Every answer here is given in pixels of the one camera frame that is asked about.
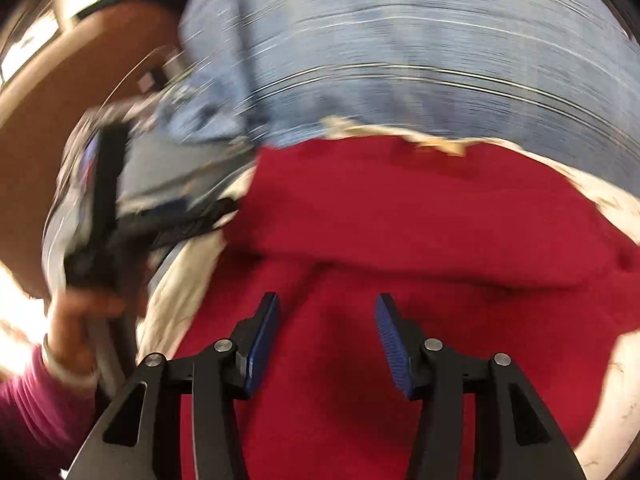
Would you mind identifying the cream printed bed sheet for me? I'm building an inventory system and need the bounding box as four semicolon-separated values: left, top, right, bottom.
135;115;640;480

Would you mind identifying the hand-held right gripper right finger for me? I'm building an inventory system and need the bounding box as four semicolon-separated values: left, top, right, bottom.
375;293;588;480

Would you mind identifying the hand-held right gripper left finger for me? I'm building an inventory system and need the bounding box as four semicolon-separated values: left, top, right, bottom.
65;291;282;480

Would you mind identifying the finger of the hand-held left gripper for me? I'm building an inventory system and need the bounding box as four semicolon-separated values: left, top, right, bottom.
120;197;242;257

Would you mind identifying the person's left hand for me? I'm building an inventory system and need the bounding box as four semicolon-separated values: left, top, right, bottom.
46;287;128;378

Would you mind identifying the red knit garment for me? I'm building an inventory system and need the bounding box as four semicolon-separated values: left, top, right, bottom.
172;135;640;480

